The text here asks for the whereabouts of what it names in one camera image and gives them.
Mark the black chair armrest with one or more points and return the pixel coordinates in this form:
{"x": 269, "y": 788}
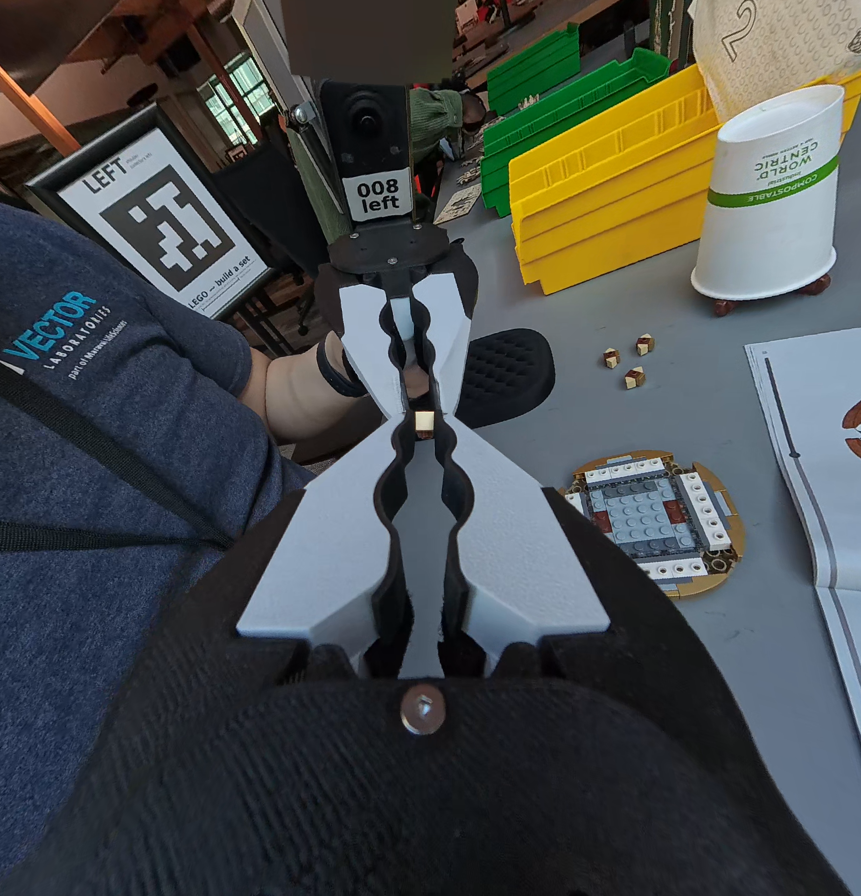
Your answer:
{"x": 507, "y": 371}

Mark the white paper cup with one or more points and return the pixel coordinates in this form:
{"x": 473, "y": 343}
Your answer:
{"x": 773, "y": 210}

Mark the person's left forearm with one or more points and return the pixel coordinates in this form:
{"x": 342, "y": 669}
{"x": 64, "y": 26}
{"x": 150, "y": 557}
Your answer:
{"x": 290, "y": 392}

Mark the black framed marker sign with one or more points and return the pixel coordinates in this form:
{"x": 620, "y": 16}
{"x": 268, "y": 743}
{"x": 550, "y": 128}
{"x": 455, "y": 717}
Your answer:
{"x": 164, "y": 217}

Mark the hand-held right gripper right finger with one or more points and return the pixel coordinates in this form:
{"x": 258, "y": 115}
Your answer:
{"x": 528, "y": 560}

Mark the round toy brick base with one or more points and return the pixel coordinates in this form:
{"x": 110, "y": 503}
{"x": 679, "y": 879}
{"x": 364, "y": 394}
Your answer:
{"x": 654, "y": 521}

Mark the brown round toy brick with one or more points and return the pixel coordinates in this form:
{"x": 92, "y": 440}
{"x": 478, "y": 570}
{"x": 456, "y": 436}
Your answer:
{"x": 725, "y": 306}
{"x": 819, "y": 283}

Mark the white paper bag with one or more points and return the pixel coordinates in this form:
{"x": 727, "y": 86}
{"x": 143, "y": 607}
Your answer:
{"x": 759, "y": 49}

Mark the building instruction booklet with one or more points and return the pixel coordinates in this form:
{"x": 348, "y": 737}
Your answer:
{"x": 822, "y": 455}

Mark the tan and brown toy brick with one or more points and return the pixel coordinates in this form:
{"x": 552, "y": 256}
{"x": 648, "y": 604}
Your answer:
{"x": 424, "y": 422}
{"x": 644, "y": 343}
{"x": 634, "y": 378}
{"x": 611, "y": 358}

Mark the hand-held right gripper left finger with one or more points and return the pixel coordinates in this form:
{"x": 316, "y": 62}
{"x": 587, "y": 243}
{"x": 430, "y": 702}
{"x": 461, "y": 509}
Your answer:
{"x": 311, "y": 560}

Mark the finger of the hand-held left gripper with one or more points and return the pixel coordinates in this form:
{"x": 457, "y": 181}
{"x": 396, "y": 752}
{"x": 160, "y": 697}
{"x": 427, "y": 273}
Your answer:
{"x": 444, "y": 308}
{"x": 360, "y": 329}

